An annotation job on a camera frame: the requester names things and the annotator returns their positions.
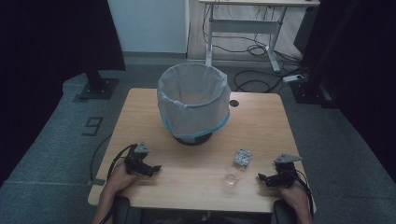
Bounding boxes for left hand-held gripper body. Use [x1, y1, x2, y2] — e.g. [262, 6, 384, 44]
[123, 141, 152, 175]

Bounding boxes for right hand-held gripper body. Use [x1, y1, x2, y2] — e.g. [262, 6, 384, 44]
[273, 152, 304, 189]

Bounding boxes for silver foil wrapper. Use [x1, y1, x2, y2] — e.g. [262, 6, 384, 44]
[233, 147, 253, 169]

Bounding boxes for clear plastic cup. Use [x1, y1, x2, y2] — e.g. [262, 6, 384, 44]
[223, 163, 246, 187]

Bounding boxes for trash bin with white liner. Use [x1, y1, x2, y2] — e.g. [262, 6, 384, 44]
[156, 62, 233, 140]

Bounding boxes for person's right hand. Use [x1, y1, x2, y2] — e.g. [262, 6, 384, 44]
[278, 179, 310, 209]

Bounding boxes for person's left hand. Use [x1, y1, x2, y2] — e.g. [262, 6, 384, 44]
[106, 161, 142, 196]

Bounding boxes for black chair armrest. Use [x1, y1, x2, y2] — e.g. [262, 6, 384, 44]
[111, 195, 131, 224]
[272, 199, 299, 224]

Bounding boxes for grey tape strip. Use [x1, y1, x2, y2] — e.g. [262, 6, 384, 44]
[85, 178, 106, 187]

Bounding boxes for white power strip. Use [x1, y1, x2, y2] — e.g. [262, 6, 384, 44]
[282, 74, 304, 84]

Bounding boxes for dark curtain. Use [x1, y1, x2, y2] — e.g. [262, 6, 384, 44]
[0, 0, 127, 188]
[293, 0, 396, 185]

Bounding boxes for white panel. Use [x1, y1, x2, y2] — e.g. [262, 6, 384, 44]
[106, 0, 191, 54]

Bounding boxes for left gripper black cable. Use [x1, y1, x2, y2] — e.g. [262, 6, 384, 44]
[98, 143, 138, 224]

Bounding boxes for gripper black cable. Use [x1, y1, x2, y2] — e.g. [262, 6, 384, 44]
[291, 169, 315, 217]
[98, 143, 138, 224]

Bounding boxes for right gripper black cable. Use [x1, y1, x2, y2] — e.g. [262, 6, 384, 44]
[291, 169, 315, 217]

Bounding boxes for thin black floor cable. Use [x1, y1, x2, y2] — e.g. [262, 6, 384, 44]
[90, 133, 113, 182]

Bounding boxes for black stand with base plate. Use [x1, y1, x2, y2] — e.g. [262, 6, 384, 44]
[78, 55, 120, 101]
[289, 46, 339, 109]

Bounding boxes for black floor cables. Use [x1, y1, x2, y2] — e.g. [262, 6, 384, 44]
[202, 4, 309, 94]

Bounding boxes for white desk frame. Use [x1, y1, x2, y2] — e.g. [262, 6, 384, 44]
[199, 0, 321, 74]

